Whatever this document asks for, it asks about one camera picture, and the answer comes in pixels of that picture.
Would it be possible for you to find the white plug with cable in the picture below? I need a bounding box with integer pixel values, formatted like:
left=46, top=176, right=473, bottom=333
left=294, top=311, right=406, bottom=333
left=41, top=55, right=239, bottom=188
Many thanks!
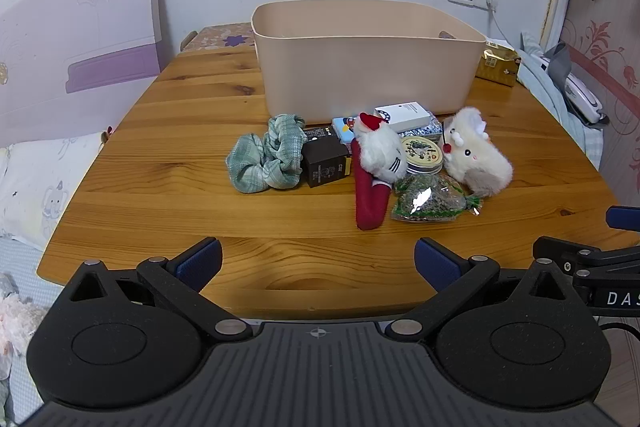
left=485, top=0, right=516, bottom=48

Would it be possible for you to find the dark brown small box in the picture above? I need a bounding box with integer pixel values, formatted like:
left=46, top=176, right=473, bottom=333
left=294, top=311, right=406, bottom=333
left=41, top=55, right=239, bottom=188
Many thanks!
left=300, top=128, right=351, bottom=188

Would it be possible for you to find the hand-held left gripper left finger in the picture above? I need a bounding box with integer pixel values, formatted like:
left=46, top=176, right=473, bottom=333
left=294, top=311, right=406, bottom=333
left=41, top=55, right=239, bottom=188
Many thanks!
left=66, top=237, right=253, bottom=342

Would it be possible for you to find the light blue clothing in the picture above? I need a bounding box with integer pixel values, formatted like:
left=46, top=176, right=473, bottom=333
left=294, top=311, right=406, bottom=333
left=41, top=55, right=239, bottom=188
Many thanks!
left=515, top=32, right=603, bottom=168

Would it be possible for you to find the white purple headboard panel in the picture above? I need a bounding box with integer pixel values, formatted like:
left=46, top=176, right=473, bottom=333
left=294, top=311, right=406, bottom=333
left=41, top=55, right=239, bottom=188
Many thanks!
left=0, top=0, right=162, bottom=148

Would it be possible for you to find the brown floral cloth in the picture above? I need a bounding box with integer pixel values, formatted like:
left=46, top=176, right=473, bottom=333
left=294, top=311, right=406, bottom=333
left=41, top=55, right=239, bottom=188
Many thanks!
left=180, top=23, right=257, bottom=52

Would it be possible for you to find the green snack packet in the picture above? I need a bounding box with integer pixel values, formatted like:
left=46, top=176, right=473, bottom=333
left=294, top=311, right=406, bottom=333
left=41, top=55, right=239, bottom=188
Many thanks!
left=391, top=173, right=485, bottom=224

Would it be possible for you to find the white grey handheld device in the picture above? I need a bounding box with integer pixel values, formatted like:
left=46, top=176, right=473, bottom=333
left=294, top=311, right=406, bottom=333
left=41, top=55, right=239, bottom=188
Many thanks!
left=530, top=42, right=611, bottom=125

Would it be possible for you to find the gold gift box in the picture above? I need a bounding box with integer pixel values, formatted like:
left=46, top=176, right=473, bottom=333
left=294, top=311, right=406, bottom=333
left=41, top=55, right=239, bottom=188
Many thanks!
left=474, top=48, right=521, bottom=88

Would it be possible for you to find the blue printed small box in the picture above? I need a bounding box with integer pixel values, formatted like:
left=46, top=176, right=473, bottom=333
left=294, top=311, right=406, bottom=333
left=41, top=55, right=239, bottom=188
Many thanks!
left=331, top=117, right=362, bottom=144

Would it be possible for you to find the white fluffy plush toy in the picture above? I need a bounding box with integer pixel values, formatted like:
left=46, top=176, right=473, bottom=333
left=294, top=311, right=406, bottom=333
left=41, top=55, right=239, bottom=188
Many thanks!
left=441, top=107, right=514, bottom=198

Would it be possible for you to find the silver foil packet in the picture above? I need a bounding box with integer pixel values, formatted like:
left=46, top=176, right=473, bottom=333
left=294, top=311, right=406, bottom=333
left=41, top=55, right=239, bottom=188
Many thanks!
left=400, top=117, right=445, bottom=142

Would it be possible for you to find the light blue checked bedsheet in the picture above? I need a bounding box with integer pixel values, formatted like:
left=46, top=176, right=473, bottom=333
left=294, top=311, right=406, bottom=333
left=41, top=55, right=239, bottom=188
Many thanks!
left=0, top=237, right=66, bottom=423

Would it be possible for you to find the white rectangular box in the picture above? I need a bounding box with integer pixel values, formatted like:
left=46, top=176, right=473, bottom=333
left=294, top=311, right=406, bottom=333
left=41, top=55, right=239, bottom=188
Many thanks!
left=374, top=102, right=432, bottom=134

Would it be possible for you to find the black cable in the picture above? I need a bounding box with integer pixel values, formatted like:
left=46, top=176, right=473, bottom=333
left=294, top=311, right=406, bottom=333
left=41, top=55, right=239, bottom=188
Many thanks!
left=597, top=318, right=640, bottom=343

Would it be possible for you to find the beige plastic storage bin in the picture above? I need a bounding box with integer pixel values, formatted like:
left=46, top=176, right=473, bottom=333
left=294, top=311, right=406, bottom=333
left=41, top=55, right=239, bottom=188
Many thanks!
left=251, top=0, right=487, bottom=124

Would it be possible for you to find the green checked scrunchie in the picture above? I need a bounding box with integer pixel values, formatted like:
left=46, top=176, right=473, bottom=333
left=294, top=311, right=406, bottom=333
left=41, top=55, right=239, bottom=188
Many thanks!
left=225, top=113, right=308, bottom=194

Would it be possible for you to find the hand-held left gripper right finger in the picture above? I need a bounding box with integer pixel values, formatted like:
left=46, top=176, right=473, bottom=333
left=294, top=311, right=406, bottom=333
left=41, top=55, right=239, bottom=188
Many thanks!
left=390, top=237, right=583, bottom=339

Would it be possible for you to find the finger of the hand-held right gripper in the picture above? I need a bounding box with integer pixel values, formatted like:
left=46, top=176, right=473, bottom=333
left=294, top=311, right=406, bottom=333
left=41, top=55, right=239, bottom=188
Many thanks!
left=605, top=205, right=640, bottom=231
left=532, top=236, right=640, bottom=280

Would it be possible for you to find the white elephant print pillow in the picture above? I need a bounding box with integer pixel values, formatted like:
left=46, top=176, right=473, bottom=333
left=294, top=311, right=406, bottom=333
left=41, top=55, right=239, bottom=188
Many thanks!
left=0, top=132, right=108, bottom=250

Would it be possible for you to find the round printed tin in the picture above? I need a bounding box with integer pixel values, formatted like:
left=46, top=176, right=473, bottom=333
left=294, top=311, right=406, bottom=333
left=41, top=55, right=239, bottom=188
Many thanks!
left=400, top=136, right=445, bottom=175

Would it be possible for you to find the white pink fluffy cloth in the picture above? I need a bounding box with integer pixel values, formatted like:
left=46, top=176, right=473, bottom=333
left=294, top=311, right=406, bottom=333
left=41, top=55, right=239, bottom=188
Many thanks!
left=0, top=274, right=47, bottom=378

